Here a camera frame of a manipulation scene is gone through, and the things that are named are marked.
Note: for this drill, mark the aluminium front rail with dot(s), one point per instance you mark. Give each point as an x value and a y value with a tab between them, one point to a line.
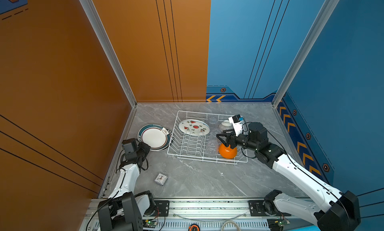
216	209

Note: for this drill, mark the clear glass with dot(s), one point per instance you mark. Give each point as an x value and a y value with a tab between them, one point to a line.
212	149
214	132
213	120

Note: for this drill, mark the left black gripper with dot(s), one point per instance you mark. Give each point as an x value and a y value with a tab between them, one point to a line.
143	146

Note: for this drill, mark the small white square clock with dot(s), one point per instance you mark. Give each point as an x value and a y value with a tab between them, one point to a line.
161	179

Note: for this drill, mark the watermelon pattern plate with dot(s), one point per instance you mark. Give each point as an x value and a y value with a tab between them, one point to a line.
194	127

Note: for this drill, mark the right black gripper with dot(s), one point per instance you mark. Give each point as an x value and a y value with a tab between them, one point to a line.
229	137

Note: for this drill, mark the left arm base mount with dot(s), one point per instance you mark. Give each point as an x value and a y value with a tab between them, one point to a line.
160	208

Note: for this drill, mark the green circuit board left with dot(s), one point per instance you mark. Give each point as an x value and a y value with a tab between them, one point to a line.
150	224

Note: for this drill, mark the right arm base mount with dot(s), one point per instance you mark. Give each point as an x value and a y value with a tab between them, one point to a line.
261	208

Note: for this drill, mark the white wire dish rack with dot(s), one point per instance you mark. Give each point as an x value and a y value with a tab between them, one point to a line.
194	147

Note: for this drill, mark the clear glass back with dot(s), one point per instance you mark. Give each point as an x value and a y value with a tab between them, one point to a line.
213	120

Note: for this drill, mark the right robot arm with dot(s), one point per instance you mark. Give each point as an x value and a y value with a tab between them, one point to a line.
329	208

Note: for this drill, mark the orange bowl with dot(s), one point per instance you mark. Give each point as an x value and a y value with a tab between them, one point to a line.
227	152

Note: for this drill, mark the circuit board right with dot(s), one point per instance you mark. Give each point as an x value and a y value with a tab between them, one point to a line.
277	225

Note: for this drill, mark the green red rimmed plate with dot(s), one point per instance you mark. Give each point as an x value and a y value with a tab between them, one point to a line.
154	137

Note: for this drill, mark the clear glass middle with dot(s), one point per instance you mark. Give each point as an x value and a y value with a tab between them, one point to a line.
214	132

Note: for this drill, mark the orange black round object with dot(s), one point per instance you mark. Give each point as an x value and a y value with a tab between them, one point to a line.
194	227

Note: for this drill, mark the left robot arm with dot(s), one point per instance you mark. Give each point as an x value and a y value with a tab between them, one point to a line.
123	210

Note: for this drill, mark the clear glass front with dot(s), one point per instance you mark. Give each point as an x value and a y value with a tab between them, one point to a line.
212	149

